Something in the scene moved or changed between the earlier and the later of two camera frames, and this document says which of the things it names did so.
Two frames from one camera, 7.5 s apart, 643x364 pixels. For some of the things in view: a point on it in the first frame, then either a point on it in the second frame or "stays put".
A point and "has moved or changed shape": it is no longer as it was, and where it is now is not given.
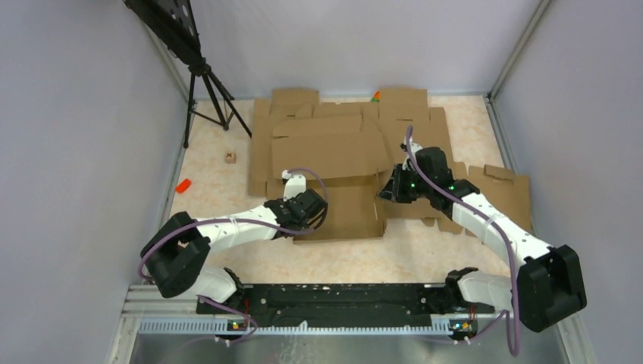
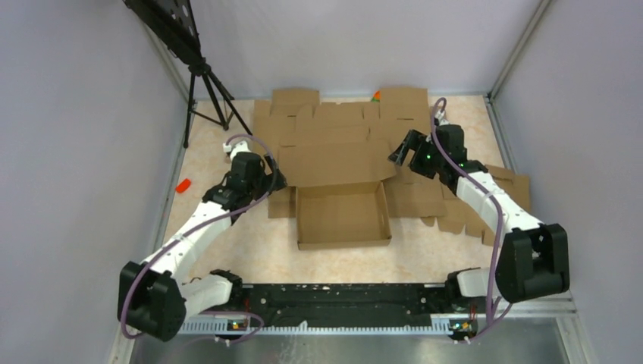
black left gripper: x=286 y=202 -> x=269 y=179
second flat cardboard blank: x=506 y=190 stays put
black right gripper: x=393 y=189 -> x=414 y=140
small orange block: x=183 y=186 stays put
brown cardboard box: x=341 y=156 has moved or changed shape
